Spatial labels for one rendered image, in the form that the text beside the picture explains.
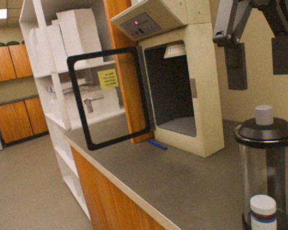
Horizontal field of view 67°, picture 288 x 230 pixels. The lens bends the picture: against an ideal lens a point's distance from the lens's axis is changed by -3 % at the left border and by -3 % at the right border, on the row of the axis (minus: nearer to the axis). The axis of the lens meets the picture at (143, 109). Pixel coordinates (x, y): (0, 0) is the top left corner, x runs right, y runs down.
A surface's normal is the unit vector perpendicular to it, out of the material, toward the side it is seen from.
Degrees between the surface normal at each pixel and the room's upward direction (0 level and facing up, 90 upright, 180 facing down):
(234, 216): 0
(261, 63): 90
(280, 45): 90
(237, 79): 90
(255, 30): 90
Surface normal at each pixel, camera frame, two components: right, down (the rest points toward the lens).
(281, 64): -0.84, 0.26
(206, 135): 0.54, 0.09
